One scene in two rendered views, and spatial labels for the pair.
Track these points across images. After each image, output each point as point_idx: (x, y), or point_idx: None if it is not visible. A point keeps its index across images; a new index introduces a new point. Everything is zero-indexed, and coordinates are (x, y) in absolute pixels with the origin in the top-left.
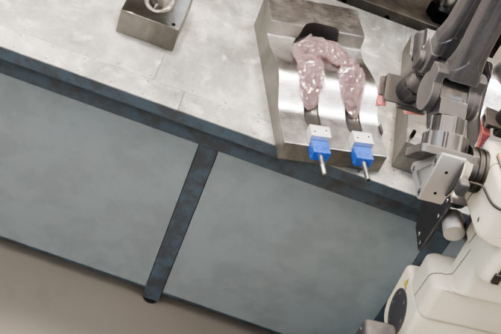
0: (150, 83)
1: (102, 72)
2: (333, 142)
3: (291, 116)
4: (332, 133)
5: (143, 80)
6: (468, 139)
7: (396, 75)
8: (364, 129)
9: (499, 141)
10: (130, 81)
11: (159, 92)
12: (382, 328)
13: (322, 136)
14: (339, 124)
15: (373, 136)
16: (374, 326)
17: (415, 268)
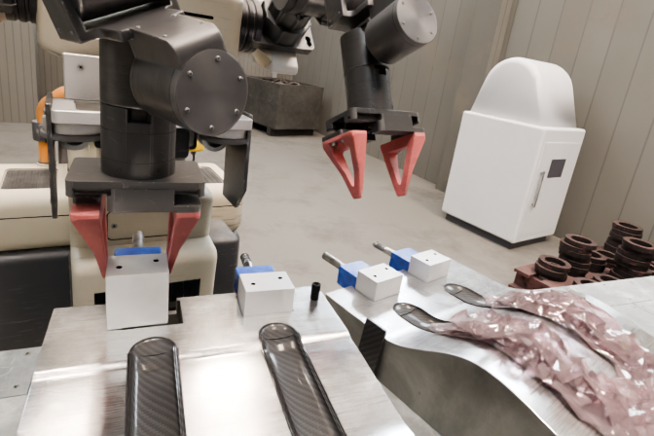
0: (625, 298)
1: (650, 286)
2: (407, 277)
3: (485, 285)
4: (422, 288)
5: (633, 298)
6: (171, 373)
7: (405, 111)
8: (396, 318)
9: (42, 426)
10: (630, 290)
11: (603, 293)
12: (219, 235)
13: (421, 252)
14: (431, 306)
15: (373, 313)
16: (227, 234)
17: (207, 245)
